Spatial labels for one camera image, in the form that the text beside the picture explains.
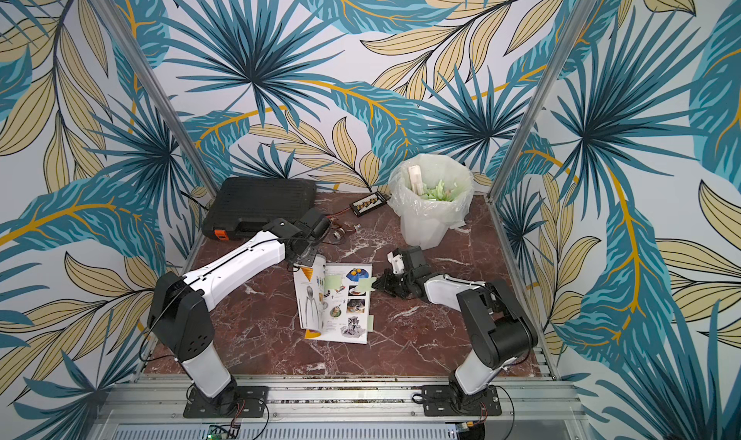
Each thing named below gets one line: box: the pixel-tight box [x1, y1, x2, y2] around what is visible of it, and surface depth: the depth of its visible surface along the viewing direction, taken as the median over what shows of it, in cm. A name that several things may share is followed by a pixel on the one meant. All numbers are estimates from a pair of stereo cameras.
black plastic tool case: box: [200, 176, 318, 241], surface depth 112 cm
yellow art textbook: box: [293, 253, 374, 345], surface depth 88 cm
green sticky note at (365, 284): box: [357, 276, 378, 293], surface depth 94 cm
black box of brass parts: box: [349, 191, 387, 218], surface depth 117 cm
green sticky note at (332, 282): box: [324, 275, 343, 292], surface depth 95 cm
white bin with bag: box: [387, 153, 475, 250], surface depth 93 cm
